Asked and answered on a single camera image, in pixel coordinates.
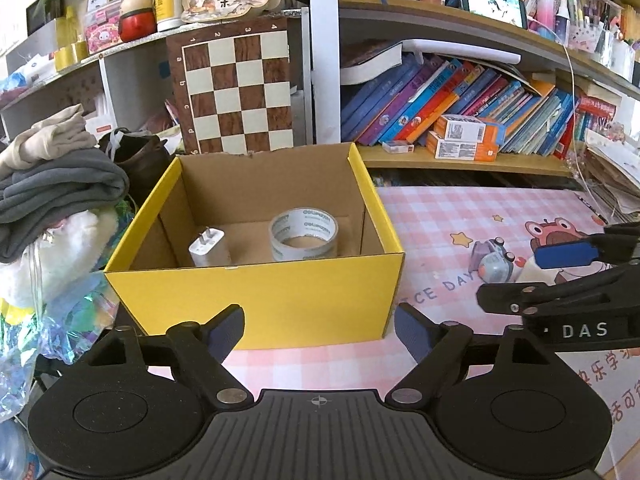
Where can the red round jar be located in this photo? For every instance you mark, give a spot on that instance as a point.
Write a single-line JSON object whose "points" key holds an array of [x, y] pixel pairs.
{"points": [[136, 22]]}

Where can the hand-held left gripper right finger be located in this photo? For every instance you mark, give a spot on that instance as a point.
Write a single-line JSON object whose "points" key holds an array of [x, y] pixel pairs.
{"points": [[411, 332]]}

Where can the white plush toy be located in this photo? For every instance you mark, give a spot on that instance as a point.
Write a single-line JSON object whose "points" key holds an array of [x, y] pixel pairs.
{"points": [[75, 240]]}

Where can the orange white carton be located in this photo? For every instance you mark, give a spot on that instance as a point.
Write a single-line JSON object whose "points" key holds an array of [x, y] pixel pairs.
{"points": [[460, 150], [467, 127]]}

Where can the row of colourful books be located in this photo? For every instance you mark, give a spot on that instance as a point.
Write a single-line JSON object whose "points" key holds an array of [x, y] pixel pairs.
{"points": [[400, 105]]}

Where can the pen holder with pens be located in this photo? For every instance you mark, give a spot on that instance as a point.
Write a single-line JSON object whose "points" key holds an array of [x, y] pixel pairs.
{"points": [[587, 30]]}

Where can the white bookshelf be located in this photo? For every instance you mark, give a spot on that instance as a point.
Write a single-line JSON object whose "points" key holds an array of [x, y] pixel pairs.
{"points": [[325, 60]]}

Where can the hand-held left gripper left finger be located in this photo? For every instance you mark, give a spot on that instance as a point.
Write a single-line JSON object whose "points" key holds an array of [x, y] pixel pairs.
{"points": [[226, 332]]}

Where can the yellow cardboard box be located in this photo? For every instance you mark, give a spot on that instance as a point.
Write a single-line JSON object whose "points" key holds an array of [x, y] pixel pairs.
{"points": [[250, 300]]}

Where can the iridescent plastic bag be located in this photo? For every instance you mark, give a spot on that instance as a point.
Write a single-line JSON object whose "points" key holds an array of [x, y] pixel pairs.
{"points": [[75, 320]]}

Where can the pink white bottle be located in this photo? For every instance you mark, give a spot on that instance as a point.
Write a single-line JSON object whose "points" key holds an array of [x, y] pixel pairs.
{"points": [[546, 0]]}

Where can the small grey toy figure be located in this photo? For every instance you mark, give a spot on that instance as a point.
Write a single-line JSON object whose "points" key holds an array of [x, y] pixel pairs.
{"points": [[492, 262]]}

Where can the brown chessboard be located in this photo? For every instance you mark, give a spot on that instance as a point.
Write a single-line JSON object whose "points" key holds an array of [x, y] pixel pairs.
{"points": [[230, 85]]}

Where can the clear tape roll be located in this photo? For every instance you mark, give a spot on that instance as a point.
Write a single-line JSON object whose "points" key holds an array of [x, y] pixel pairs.
{"points": [[281, 241]]}

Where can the black phone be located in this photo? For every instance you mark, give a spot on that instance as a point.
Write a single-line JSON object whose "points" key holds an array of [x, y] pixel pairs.
{"points": [[495, 5]]}

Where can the white charger plug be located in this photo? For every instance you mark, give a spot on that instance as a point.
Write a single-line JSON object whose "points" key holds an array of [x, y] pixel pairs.
{"points": [[212, 252]]}

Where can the pink printed storage box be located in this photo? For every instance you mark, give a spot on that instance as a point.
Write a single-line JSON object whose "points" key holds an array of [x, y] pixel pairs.
{"points": [[102, 32]]}

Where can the yellow tape rolls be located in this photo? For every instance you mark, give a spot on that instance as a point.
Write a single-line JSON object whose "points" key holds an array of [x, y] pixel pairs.
{"points": [[67, 52]]}

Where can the thick dark book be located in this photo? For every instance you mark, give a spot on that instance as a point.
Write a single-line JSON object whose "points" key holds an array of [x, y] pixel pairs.
{"points": [[370, 62]]}

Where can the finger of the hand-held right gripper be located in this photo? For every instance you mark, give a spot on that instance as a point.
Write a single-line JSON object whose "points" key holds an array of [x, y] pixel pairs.
{"points": [[562, 255], [505, 297]]}

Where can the beige folded cloth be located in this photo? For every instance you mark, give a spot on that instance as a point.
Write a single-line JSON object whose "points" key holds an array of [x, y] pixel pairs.
{"points": [[45, 135]]}

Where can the small white card box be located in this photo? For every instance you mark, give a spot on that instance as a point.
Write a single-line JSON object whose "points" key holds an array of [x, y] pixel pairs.
{"points": [[398, 147]]}

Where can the brown bag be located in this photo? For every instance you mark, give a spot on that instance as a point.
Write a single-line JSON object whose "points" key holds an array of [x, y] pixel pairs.
{"points": [[140, 160]]}

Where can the grey folded cloth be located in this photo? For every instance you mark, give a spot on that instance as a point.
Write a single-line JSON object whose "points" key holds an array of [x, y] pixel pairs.
{"points": [[60, 185]]}

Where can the stack of papers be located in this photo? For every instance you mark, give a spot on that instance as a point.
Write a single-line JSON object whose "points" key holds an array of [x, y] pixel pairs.
{"points": [[612, 175]]}

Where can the pink printed mat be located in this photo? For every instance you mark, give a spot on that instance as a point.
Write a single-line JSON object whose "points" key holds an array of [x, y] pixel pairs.
{"points": [[440, 220]]}

